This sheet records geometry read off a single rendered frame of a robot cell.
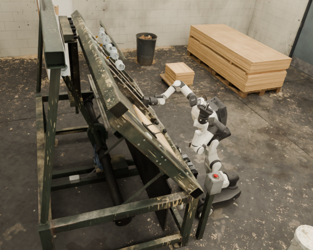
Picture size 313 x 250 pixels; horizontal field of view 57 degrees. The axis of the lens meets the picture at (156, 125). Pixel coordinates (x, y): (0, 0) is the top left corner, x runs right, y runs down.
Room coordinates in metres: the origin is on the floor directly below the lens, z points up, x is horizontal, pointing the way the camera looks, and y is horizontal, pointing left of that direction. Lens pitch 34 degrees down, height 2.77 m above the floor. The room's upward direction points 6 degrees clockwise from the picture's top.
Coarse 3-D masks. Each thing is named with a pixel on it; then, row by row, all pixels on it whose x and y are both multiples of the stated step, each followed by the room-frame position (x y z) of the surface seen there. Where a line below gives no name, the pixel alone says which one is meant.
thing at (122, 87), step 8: (96, 48) 2.38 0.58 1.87; (112, 48) 2.46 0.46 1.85; (104, 56) 2.44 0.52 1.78; (112, 72) 2.42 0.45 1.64; (120, 80) 2.45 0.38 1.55; (120, 88) 2.45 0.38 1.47; (128, 88) 2.50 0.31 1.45; (128, 96) 2.49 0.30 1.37; (136, 96) 2.57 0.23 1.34; (136, 104) 2.52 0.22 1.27; (144, 112) 2.55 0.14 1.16; (152, 120) 2.59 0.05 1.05; (160, 128) 2.63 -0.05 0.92
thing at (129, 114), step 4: (128, 112) 1.82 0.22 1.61; (128, 116) 1.82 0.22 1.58; (132, 116) 1.83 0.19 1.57; (132, 120) 1.83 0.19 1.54; (136, 120) 1.84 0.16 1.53; (136, 124) 1.85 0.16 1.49; (140, 124) 1.86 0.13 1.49; (144, 128) 1.87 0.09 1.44; (148, 132) 1.89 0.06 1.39; (152, 136) 1.90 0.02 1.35; (156, 140) 1.92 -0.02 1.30; (160, 144) 1.93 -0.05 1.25; (164, 148) 1.95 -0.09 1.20; (168, 152) 1.97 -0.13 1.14; (172, 156) 1.98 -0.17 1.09; (176, 160) 2.00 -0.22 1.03; (180, 164) 2.02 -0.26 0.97; (184, 168) 2.04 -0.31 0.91
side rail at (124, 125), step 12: (120, 120) 1.55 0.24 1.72; (120, 132) 1.54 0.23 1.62; (132, 132) 1.58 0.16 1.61; (144, 132) 1.65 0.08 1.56; (144, 144) 1.61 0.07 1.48; (156, 144) 1.70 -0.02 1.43; (156, 156) 1.66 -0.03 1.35; (168, 156) 1.73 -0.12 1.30; (168, 168) 1.70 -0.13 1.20; (180, 168) 1.77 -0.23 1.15; (180, 180) 1.75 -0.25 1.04; (192, 180) 1.81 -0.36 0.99
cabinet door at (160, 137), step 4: (136, 108) 2.36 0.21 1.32; (136, 112) 2.29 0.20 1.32; (140, 112) 2.38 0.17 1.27; (140, 116) 2.22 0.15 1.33; (144, 116) 2.41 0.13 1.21; (140, 120) 2.17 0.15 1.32; (144, 120) 2.25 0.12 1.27; (148, 120) 2.43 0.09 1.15; (148, 124) 2.27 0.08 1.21; (152, 128) 2.27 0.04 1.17; (156, 128) 2.49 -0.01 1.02; (156, 136) 2.15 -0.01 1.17; (160, 136) 2.34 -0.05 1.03; (160, 140) 2.17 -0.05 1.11; (164, 140) 2.36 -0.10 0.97; (164, 144) 2.19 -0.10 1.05; (168, 144) 2.37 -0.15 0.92; (168, 148) 2.21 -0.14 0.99; (172, 152) 2.22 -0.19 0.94
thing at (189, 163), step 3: (177, 147) 2.49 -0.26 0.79; (180, 150) 2.51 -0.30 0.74; (183, 156) 2.38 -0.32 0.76; (186, 156) 2.39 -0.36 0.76; (186, 159) 2.34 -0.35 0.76; (189, 159) 2.35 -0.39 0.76; (189, 162) 2.30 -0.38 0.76; (189, 165) 2.26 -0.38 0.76; (192, 165) 2.27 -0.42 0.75; (189, 168) 2.22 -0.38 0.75; (192, 168) 2.21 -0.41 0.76; (192, 171) 2.17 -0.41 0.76; (195, 171) 2.17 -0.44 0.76; (195, 174) 2.15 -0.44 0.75; (198, 174) 2.18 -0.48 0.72; (195, 177) 2.15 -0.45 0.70
